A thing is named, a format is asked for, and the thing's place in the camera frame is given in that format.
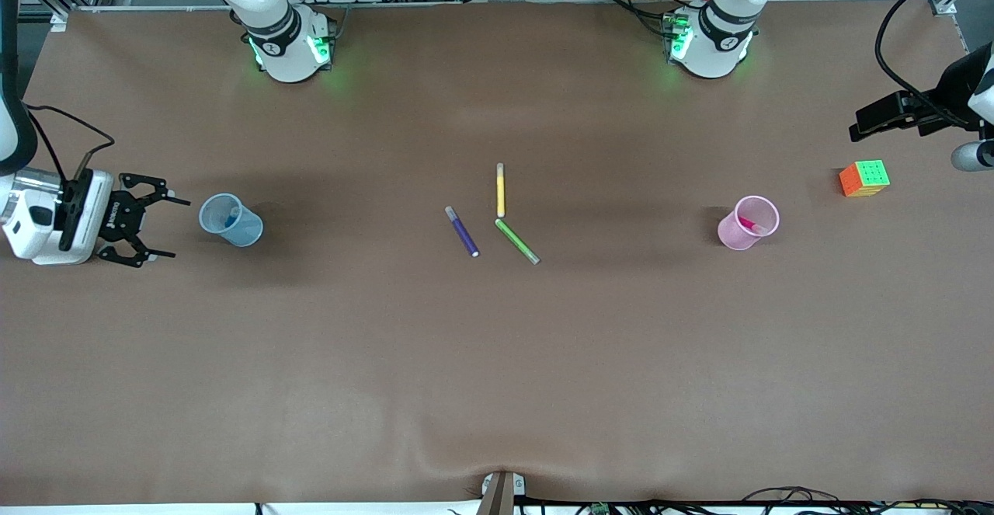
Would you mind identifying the colourful puzzle cube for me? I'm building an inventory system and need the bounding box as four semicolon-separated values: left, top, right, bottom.
839;159;891;198

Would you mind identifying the translucent blue cup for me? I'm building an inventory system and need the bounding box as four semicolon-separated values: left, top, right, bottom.
198;193;264;248

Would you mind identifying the translucent pink cup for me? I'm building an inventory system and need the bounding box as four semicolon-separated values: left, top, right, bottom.
717;196;780;252

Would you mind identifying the purple marker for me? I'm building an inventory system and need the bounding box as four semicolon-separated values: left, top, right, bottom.
444;206;480;259

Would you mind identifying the green marker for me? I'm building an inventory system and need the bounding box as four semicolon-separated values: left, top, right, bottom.
495;218;540;266

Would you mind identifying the brown table mat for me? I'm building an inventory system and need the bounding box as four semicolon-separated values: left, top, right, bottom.
0;0;994;508

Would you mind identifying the black looped floor cable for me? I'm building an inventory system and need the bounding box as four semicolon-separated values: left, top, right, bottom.
742;486;839;505

